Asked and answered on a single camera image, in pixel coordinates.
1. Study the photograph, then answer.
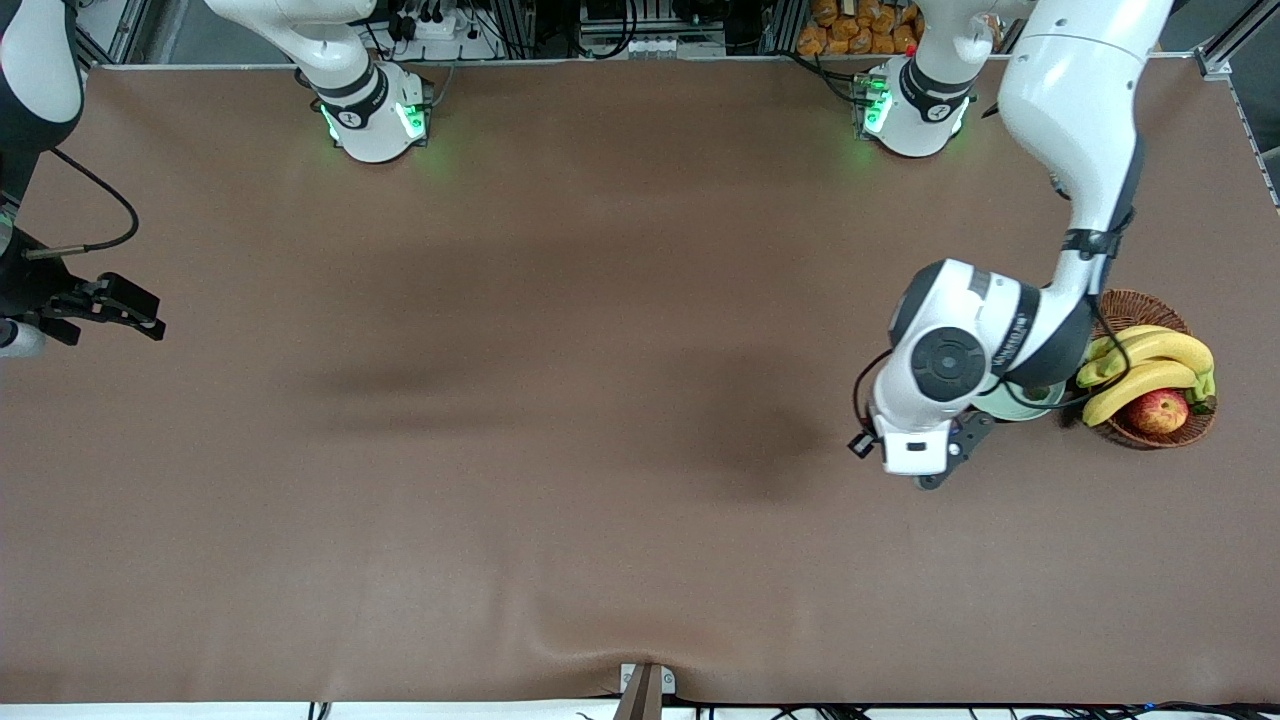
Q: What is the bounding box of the pale green round plate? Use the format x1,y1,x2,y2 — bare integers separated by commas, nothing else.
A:
972,378,1069,423

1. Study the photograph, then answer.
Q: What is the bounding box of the yellow banana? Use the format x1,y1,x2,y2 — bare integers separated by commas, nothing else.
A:
1078,331,1216,401
1081,361,1201,429
1090,325,1173,359

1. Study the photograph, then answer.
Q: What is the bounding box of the red yellow apple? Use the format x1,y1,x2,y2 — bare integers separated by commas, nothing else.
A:
1126,389,1191,436

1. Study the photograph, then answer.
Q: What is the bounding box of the brown wicker basket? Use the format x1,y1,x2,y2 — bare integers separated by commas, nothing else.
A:
1085,289,1219,450

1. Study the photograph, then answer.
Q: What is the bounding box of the brown table mat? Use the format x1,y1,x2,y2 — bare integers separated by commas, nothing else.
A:
0,55,1280,706

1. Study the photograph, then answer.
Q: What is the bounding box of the orange pastry pile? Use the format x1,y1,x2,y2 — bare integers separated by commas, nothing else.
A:
795,0,926,57

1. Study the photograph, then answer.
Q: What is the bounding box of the white power strip with plugs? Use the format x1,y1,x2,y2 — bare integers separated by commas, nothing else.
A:
395,5,501,61

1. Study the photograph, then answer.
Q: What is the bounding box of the long white socket strip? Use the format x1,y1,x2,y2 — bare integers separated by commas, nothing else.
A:
580,35,726,58

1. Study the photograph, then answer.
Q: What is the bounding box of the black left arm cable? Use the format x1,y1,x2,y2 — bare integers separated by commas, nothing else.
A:
853,95,1136,441

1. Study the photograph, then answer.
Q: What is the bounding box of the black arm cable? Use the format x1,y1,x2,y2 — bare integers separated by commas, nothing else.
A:
20,148,139,263
853,95,1136,441

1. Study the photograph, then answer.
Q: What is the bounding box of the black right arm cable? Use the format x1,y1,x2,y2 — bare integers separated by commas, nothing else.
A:
20,148,139,263

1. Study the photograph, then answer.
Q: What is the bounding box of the aluminium frame strut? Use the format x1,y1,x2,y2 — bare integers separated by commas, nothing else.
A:
75,0,151,69

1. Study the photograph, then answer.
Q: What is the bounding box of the white metal bracket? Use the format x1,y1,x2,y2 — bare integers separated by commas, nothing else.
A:
620,663,677,696

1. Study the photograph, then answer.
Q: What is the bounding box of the brown camera post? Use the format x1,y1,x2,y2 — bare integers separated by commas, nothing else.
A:
612,665,666,720

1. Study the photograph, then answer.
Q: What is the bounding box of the aluminium frame rail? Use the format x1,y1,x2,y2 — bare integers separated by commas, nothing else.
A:
1195,0,1280,208

